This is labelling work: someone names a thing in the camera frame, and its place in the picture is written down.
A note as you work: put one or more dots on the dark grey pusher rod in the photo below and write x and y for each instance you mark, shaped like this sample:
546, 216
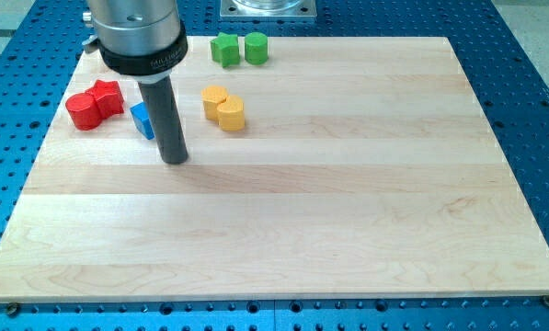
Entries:
159, 99

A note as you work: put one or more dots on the blue cube block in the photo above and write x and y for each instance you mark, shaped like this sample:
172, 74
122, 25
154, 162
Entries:
141, 120

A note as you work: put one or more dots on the red star block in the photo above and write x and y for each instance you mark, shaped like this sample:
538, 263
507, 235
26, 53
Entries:
108, 97

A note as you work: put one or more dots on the yellow hexagon block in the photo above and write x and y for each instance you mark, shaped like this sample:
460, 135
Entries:
212, 97

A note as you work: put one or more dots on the red cylinder block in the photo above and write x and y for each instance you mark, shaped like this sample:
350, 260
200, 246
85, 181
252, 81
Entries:
83, 111

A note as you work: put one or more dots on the green star block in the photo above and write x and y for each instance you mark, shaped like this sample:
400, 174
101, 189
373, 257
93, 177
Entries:
225, 49

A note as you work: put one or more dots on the green cylinder block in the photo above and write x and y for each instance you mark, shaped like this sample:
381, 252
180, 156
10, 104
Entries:
256, 45

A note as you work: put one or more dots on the blue perforated metal table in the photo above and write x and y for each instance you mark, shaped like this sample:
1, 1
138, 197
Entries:
36, 67

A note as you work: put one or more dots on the light wooden board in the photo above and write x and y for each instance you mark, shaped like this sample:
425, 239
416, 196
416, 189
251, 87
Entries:
366, 169

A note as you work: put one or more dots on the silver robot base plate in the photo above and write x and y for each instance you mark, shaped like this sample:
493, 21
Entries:
241, 10

